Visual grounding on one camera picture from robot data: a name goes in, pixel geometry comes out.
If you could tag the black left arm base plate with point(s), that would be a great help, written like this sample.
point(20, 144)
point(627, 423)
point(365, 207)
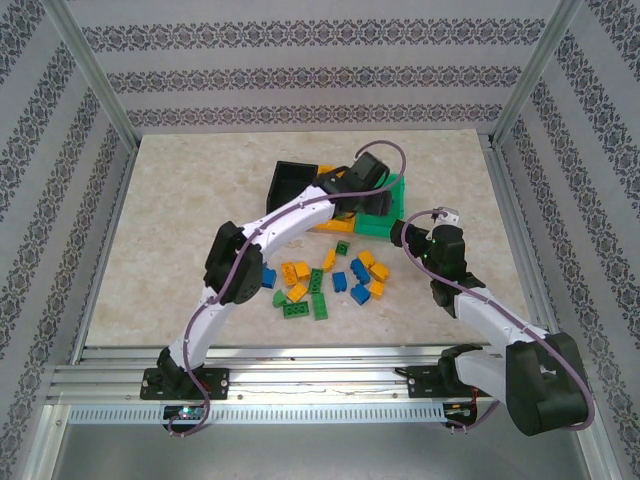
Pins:
point(215, 385)

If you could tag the aluminium side rail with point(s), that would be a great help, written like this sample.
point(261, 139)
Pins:
point(520, 250)
point(95, 280)

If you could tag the black plastic container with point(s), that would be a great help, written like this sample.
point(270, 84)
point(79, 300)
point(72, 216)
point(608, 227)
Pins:
point(290, 182)

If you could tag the aluminium frame post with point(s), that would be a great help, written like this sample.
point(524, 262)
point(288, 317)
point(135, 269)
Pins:
point(537, 75)
point(92, 75)

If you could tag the yellow lego brick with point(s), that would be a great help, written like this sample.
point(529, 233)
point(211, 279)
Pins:
point(377, 289)
point(296, 291)
point(379, 271)
point(329, 260)
point(289, 271)
point(365, 257)
point(302, 270)

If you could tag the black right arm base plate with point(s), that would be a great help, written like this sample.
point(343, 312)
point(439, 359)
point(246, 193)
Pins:
point(422, 382)

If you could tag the green sloped lego brick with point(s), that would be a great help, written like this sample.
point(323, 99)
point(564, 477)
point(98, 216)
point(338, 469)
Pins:
point(279, 298)

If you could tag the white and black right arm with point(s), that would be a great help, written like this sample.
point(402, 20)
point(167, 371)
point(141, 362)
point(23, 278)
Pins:
point(487, 320)

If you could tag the circuit board with green light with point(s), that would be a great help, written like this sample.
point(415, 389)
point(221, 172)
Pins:
point(185, 412)

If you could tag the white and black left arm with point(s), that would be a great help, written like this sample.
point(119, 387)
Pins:
point(200, 325)

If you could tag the yellow plastic container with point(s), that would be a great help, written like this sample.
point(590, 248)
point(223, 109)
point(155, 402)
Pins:
point(332, 226)

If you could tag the aluminium front rail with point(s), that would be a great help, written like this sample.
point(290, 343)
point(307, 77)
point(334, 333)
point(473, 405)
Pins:
point(320, 382)

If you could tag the small green lego brick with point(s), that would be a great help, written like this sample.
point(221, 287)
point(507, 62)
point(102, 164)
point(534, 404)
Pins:
point(343, 247)

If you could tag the green plastic container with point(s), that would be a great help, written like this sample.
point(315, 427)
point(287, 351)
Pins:
point(372, 227)

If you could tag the long green lego brick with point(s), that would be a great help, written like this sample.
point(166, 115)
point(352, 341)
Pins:
point(295, 310)
point(320, 306)
point(316, 280)

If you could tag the blue lego brick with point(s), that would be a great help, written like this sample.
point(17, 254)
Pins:
point(360, 293)
point(339, 281)
point(358, 269)
point(268, 276)

